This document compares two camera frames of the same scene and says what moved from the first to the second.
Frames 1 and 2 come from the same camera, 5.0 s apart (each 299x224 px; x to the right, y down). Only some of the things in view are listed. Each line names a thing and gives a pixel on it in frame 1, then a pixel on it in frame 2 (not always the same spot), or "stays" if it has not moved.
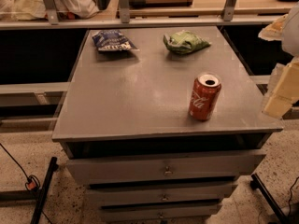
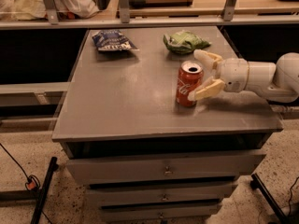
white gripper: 291,32 → 234,75
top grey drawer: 160,168 stays
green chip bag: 184,41 stays
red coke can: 204,94 → 191,77
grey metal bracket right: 227,12 stays
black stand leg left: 53,166 stays
